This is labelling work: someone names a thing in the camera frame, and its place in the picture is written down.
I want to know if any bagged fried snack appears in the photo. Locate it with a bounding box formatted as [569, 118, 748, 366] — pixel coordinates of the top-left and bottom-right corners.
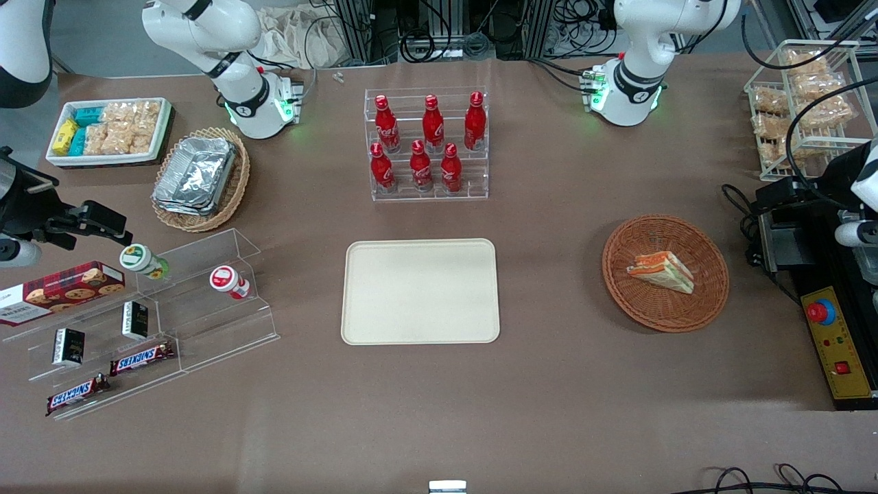
[752, 113, 790, 142]
[758, 137, 824, 167]
[752, 88, 790, 116]
[785, 49, 828, 76]
[799, 96, 855, 132]
[792, 72, 848, 101]

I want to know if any stack of foil trays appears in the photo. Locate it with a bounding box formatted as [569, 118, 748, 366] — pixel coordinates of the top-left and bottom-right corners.
[152, 137, 238, 217]

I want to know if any green lid cup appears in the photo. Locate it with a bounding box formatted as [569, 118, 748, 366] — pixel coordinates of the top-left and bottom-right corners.
[119, 244, 169, 280]

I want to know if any small black box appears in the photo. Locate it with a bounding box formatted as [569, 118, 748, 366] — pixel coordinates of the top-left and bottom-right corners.
[122, 301, 150, 342]
[53, 328, 86, 367]

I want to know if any clear acrylic stepped shelf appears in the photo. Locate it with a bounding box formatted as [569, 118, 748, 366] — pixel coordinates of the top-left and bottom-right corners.
[0, 274, 185, 421]
[134, 228, 281, 375]

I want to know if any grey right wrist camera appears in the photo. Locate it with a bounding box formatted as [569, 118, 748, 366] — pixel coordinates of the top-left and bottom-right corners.
[0, 237, 42, 269]

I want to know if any yellow snack packet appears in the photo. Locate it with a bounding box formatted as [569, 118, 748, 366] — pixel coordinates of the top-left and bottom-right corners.
[52, 119, 80, 156]

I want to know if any beige crumpled cloth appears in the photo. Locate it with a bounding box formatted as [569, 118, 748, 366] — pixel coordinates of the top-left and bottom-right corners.
[257, 5, 357, 69]

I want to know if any beige plastic tray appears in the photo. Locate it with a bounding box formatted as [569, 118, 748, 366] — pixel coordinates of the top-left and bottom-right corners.
[341, 238, 501, 345]

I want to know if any clear acrylic bottle rack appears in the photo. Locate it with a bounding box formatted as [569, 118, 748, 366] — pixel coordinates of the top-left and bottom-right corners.
[364, 86, 490, 202]

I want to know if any black looped table cable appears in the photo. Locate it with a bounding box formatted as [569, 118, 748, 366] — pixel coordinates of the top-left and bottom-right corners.
[720, 184, 766, 270]

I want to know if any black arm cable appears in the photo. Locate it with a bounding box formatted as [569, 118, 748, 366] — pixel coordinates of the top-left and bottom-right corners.
[741, 0, 878, 71]
[785, 77, 878, 180]

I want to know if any white rectangular snack tray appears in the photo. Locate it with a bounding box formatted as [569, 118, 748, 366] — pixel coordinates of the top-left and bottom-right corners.
[45, 97, 172, 167]

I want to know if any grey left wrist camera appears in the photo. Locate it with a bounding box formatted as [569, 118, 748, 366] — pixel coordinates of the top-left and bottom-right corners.
[835, 220, 878, 247]

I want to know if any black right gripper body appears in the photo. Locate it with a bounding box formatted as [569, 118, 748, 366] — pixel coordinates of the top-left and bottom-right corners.
[0, 148, 84, 242]

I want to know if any triangle sandwich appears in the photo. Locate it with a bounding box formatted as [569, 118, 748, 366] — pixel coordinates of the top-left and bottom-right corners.
[626, 251, 695, 294]

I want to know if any brown wicker basket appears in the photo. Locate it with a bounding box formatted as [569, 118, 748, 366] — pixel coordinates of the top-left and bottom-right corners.
[602, 214, 730, 333]

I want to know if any yellow emergency stop box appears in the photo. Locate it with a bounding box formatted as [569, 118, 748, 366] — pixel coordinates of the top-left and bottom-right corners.
[800, 286, 878, 401]

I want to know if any red tartan cookie box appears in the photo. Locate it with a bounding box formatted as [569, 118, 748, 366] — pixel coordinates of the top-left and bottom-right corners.
[0, 261, 126, 327]

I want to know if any aluminium frame profile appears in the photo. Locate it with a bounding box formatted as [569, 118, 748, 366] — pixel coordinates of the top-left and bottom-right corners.
[335, 0, 400, 67]

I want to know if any grey black box device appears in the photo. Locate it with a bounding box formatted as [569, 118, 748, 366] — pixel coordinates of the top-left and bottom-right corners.
[757, 213, 801, 272]

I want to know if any red lid cup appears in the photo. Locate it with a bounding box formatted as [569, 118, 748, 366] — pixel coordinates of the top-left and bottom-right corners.
[209, 266, 251, 301]

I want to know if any clear rice cracker bag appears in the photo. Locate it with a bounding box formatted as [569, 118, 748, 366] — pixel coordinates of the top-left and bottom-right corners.
[103, 125, 134, 155]
[130, 118, 156, 154]
[103, 101, 161, 128]
[84, 122, 110, 156]

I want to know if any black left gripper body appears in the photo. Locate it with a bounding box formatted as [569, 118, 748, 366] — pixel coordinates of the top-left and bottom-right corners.
[789, 141, 872, 212]

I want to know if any white wire rack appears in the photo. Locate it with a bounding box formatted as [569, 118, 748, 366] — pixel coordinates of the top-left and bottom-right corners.
[744, 40, 862, 180]

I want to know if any red cola bottle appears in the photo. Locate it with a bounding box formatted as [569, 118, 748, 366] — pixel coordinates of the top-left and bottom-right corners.
[422, 95, 444, 153]
[464, 91, 487, 152]
[374, 95, 401, 153]
[410, 140, 434, 193]
[370, 143, 396, 193]
[440, 143, 463, 194]

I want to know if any bundle of black cables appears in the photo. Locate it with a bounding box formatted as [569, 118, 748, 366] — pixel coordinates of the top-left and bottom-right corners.
[400, 0, 495, 64]

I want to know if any black cable at table edge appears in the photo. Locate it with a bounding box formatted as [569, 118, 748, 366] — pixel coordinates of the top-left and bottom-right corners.
[689, 464, 878, 494]

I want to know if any Snickers chocolate bar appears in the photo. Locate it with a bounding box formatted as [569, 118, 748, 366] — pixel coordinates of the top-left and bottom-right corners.
[110, 342, 176, 377]
[46, 374, 110, 417]

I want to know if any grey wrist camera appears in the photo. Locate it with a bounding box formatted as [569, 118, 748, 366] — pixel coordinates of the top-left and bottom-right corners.
[835, 220, 878, 247]
[0, 237, 42, 269]

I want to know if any light oval wicker basket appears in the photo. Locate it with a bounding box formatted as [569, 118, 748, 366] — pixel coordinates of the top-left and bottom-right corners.
[151, 127, 251, 233]

